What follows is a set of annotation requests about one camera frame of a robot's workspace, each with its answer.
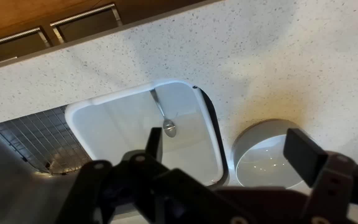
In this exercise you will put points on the stainless steel sink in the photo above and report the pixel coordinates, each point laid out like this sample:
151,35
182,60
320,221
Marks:
9,175

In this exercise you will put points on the grey round bowl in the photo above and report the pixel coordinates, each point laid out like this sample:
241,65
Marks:
261,162

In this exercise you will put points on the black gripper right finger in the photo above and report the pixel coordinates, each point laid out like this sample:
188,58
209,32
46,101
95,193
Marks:
307,157

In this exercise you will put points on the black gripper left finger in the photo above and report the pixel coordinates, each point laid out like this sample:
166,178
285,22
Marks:
146,191

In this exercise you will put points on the white plastic dish tub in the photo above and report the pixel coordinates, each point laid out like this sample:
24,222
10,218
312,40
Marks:
121,125

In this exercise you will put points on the metal sink grid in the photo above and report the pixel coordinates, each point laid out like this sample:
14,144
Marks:
38,132

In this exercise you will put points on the wooden cabinet drawer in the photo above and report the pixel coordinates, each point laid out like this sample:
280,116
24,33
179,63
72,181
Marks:
86,23
18,44

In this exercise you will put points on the metal spoon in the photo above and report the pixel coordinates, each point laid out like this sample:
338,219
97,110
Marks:
168,126

